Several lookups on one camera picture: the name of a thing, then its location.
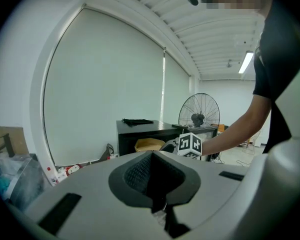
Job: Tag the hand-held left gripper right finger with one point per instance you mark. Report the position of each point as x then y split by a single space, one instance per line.
177 179

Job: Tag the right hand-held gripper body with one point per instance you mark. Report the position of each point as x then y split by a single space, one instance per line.
190 145

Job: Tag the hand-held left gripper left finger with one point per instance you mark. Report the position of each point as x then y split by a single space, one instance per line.
132 176

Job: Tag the beige plastic piece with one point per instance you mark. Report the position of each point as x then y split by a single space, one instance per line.
148 144

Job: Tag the black box appliance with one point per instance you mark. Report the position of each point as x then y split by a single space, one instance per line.
145 134

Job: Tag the person's right forearm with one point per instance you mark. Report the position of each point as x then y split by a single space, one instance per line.
235 131

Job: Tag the black floor fan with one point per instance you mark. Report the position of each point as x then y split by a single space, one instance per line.
200 109

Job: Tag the black folded cloth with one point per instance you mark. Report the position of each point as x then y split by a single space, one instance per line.
136 122

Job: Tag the white roller blind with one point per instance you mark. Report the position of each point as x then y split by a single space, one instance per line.
102 89
175 91

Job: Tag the long ceiling light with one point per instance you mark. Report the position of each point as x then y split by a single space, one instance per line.
246 62

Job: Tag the translucent plastic container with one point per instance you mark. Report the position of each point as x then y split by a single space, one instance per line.
20 179

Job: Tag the person's black shirt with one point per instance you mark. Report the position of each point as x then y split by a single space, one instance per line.
282 71

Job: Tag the brown cardboard box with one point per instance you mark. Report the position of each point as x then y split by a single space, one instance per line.
12 139

